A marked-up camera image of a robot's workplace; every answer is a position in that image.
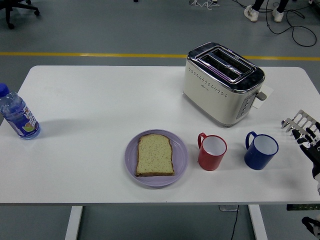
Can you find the cream and chrome toaster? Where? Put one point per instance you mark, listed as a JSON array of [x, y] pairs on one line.
[[212, 100]]

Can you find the red enamel cup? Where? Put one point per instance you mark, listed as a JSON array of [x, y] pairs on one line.
[[208, 161]]

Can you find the black office chair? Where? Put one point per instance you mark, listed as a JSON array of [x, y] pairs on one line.
[[10, 7]]

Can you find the blue-capped water bottle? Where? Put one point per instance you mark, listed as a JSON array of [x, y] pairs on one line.
[[18, 117]]

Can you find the green circuit board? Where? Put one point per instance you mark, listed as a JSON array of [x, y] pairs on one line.
[[302, 207]]

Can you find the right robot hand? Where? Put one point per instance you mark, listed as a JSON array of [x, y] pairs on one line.
[[306, 150]]

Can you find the blue enamel cup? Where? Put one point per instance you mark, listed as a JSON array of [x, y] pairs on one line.
[[257, 158]]

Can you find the slice of toast bread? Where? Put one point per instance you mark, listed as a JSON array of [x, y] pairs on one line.
[[155, 155]]

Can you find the purple round plate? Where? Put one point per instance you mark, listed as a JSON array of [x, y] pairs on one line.
[[180, 155]]

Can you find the person's white shoe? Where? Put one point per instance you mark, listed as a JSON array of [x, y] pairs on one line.
[[278, 15], [251, 13]]

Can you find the grey table control box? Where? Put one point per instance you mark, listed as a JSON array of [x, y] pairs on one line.
[[226, 208]]

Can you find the person's leg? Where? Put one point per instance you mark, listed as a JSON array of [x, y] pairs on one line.
[[282, 4], [258, 3]]

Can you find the white table leg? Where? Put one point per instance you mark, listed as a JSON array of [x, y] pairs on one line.
[[257, 222], [73, 222]]

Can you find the metal toast rack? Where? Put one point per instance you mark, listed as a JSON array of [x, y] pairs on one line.
[[301, 116]]

